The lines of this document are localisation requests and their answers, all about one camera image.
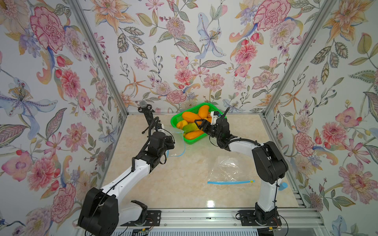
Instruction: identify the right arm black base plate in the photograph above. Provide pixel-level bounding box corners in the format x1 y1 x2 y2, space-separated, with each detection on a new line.
235 209 282 228

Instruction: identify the yellow mango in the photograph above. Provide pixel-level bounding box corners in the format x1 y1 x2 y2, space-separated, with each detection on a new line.
176 120 188 130

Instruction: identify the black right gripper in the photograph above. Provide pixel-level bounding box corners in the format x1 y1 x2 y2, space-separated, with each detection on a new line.
195 119 223 142

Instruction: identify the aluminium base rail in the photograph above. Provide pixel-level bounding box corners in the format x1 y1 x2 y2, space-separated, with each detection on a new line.
72 207 325 230

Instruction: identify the clear zip-top bag blue zipper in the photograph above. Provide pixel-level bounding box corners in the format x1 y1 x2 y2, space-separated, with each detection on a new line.
164 127 186 158

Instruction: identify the orange mango front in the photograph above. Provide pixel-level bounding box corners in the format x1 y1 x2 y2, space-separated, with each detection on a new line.
184 130 204 140

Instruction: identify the black tripod microphone stand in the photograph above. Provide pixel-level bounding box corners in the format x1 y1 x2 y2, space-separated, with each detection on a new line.
138 104 155 134

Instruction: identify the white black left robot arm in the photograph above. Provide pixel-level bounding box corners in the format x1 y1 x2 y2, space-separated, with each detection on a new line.
78 117 175 236

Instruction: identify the orange mango back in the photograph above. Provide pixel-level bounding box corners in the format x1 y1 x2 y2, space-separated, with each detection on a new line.
198 105 210 119

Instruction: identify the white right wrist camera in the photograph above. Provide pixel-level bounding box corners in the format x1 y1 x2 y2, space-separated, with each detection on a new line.
210 111 222 125

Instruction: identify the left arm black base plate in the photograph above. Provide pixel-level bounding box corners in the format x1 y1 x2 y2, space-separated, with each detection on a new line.
119 210 162 227

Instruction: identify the green mango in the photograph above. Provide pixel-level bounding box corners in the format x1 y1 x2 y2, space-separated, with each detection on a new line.
182 123 199 134

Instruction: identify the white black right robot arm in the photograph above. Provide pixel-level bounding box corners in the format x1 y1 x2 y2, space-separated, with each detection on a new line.
195 118 288 225

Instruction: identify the blue cylinder cap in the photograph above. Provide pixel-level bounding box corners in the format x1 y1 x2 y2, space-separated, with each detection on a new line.
278 182 288 191

